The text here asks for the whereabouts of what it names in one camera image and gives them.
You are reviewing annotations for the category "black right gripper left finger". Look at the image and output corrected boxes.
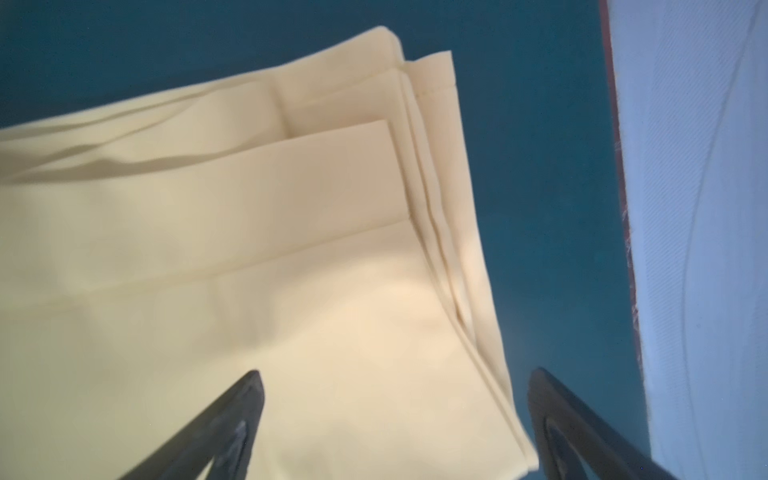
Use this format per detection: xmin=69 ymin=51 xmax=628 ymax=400
xmin=122 ymin=370 xmax=265 ymax=480

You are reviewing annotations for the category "yellow tan skirt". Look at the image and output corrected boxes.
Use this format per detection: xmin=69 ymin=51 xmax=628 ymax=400
xmin=1 ymin=27 xmax=539 ymax=479

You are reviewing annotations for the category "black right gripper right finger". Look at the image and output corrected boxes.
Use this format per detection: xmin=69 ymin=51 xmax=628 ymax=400
xmin=527 ymin=368 xmax=675 ymax=480

